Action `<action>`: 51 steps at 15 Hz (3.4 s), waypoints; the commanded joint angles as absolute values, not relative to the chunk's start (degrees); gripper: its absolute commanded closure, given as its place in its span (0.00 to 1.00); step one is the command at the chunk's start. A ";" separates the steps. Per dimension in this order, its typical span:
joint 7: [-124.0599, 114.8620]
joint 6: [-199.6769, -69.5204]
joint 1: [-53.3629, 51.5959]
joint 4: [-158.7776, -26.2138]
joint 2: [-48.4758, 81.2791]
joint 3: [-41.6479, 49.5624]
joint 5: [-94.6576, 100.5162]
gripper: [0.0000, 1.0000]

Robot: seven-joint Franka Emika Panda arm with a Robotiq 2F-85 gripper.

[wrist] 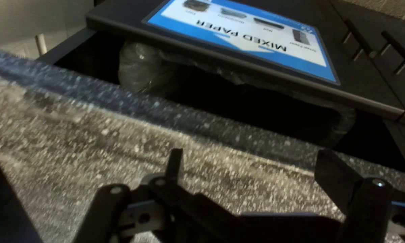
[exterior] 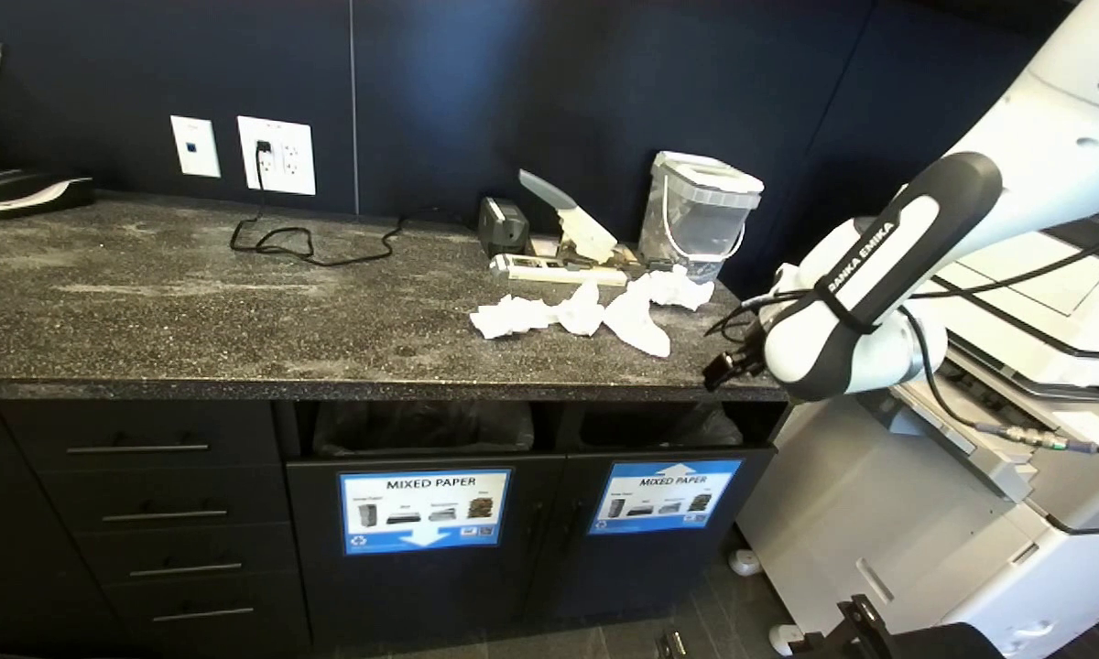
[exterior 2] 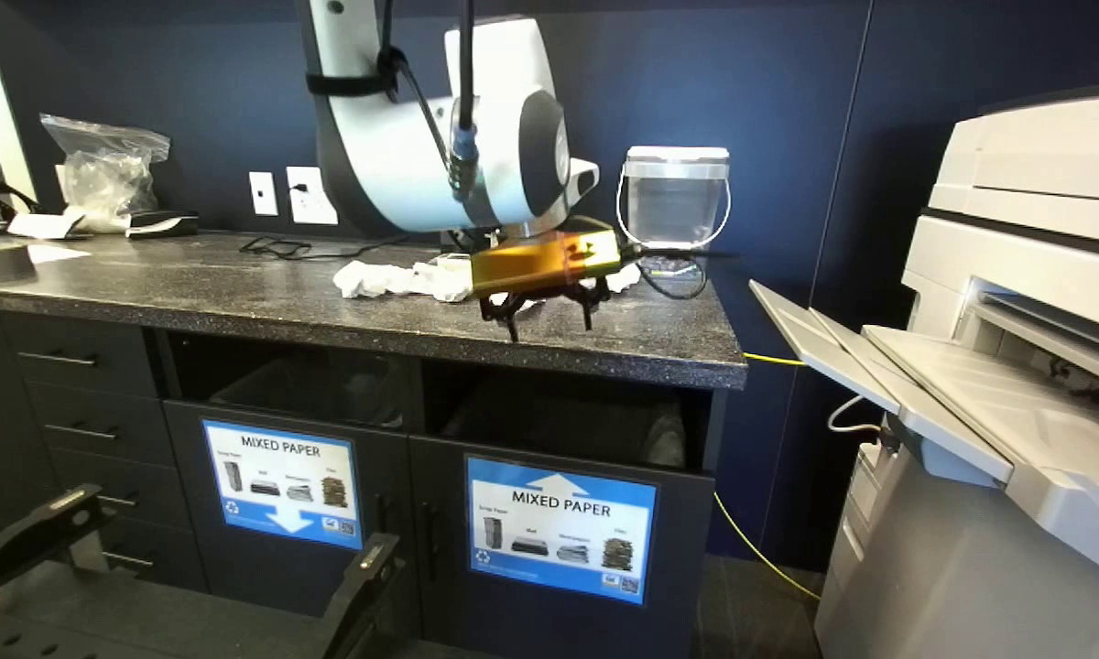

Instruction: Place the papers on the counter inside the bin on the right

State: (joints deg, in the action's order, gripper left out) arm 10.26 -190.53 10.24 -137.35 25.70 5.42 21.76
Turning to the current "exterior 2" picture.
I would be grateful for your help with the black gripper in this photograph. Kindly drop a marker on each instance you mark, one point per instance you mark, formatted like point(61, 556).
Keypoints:
point(551, 295)

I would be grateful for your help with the plain white paper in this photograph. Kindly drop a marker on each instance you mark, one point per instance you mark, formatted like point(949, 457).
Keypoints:
point(623, 281)

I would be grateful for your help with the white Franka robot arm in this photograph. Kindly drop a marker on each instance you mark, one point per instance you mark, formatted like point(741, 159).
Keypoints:
point(377, 170)

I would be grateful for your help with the grey plastic bin liner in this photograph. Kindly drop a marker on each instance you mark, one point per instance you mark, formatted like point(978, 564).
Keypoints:
point(316, 390)

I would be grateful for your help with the bin panel with down-arrow sign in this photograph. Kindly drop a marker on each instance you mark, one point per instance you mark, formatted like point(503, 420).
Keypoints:
point(183, 516)

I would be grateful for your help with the wide crumpled white paper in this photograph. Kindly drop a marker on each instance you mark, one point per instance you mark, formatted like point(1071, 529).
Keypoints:
point(389, 281)

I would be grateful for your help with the mixed paper sign arrow up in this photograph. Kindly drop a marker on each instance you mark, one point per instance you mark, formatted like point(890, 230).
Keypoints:
point(562, 516)

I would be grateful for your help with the mixed paper sign arrow down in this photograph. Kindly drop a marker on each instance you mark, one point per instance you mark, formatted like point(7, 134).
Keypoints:
point(281, 461)

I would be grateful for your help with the grey printer side tray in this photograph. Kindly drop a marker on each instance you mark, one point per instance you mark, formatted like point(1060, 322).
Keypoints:
point(864, 354)

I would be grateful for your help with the clear plastic bag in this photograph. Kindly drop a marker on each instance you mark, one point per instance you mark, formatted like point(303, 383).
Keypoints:
point(105, 184)

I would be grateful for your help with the dark cabinet drawer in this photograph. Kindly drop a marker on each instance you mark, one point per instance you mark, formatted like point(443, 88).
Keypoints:
point(121, 478)
point(95, 411)
point(78, 342)
point(146, 539)

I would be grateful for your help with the small crumpled white sheet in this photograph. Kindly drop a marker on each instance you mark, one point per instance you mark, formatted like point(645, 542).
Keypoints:
point(47, 226)

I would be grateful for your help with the large white office printer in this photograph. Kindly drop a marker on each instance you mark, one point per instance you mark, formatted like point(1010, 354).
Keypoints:
point(1011, 574)

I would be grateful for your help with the gold wrist camera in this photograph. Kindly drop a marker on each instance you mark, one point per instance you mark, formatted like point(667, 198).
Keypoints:
point(551, 260)

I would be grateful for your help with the large white wall outlet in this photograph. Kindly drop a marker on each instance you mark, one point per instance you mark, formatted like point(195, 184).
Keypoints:
point(314, 197)

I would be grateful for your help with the small white wall plate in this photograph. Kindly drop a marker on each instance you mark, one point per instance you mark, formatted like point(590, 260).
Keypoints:
point(265, 197)

